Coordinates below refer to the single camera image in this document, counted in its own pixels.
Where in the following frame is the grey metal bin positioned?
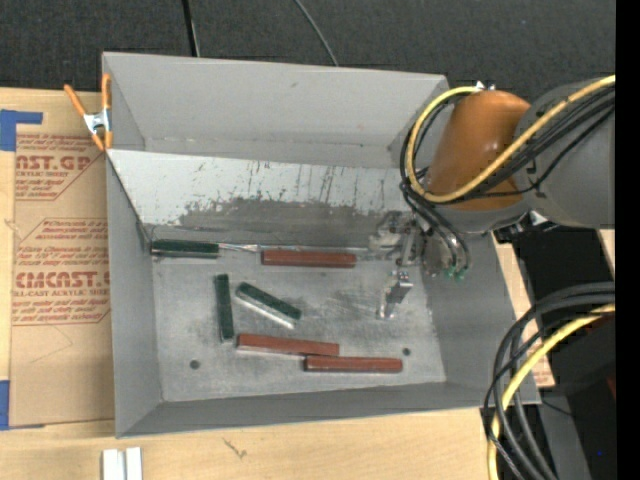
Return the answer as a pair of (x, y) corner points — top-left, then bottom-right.
(101, 51), (544, 439)

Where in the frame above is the dark green flat block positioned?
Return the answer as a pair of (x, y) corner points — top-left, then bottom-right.
(150, 239), (222, 260)
(213, 273), (236, 344)
(234, 281), (303, 330)

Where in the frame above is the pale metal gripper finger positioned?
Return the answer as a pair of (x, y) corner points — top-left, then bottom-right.
(392, 269), (415, 308)
(375, 273), (398, 321)

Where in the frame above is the brown cardboard board red print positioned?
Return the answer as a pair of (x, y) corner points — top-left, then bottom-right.
(0, 86), (557, 429)

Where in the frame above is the red-brown flat block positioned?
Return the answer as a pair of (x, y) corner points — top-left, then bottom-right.
(303, 355), (405, 375)
(235, 332), (342, 359)
(260, 249), (358, 270)

